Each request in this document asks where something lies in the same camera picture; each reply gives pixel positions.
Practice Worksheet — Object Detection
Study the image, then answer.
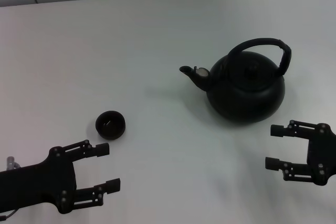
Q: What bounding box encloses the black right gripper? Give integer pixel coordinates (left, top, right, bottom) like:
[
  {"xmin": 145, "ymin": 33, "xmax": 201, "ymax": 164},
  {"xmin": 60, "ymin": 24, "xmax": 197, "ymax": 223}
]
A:
[{"xmin": 265, "ymin": 120, "xmax": 336, "ymax": 187}]

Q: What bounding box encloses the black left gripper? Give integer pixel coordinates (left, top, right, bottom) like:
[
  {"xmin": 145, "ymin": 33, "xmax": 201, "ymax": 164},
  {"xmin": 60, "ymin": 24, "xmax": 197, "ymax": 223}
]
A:
[{"xmin": 0, "ymin": 140, "xmax": 121, "ymax": 215}]

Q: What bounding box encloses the small black teacup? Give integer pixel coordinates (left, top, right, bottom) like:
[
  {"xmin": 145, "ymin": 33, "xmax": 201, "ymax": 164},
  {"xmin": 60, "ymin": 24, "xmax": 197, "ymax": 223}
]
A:
[{"xmin": 94, "ymin": 110, "xmax": 127, "ymax": 141}]

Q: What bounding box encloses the black cast iron teapot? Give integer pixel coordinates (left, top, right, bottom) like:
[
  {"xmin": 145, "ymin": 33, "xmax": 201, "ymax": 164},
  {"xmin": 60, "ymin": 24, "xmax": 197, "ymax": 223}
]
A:
[{"xmin": 179, "ymin": 37, "xmax": 292, "ymax": 125}]

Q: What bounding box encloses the left gripper silver cable plug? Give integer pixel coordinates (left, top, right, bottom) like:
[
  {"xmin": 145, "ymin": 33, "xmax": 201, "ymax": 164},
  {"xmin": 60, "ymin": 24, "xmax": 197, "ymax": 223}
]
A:
[{"xmin": 6, "ymin": 156, "xmax": 20, "ymax": 170}]

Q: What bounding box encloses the thin dark cable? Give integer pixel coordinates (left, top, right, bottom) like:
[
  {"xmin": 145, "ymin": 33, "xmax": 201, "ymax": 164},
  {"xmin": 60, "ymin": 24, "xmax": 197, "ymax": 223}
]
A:
[{"xmin": 0, "ymin": 209, "xmax": 17, "ymax": 219}]

